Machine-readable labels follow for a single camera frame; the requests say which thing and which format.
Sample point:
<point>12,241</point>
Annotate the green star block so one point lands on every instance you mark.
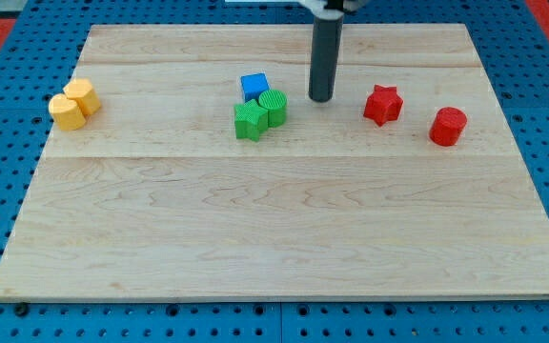
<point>250,120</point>

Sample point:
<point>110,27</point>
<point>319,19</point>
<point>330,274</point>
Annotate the green cylinder block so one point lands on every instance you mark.
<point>275,102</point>

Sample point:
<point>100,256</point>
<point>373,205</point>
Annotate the blue cube block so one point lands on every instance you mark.
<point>253,85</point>

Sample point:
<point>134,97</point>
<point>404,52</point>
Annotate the red star block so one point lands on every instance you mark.
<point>383,105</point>

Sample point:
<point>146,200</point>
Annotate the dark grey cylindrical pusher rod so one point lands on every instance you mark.
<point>324,54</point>

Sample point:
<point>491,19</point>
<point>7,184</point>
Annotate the red cylinder block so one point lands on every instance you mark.
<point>448,126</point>

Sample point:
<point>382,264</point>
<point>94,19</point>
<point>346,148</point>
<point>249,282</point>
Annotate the yellow hexagon block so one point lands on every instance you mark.
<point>82,91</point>

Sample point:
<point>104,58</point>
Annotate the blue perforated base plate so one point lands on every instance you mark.
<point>40,54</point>

